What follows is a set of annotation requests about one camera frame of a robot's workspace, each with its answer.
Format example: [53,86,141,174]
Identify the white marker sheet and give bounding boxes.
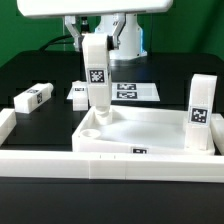
[66,81,161,102]

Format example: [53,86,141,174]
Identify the white desk tabletop tray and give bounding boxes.
[72,105,215,155]

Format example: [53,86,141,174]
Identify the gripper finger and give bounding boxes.
[64,16,82,52]
[107,13,126,51]

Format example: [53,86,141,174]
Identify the black cables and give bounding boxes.
[39,16,91,52]

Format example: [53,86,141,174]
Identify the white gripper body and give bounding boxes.
[17,0,173,17]

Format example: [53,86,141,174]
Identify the white U-shaped fence frame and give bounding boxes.
[0,109,224,183]

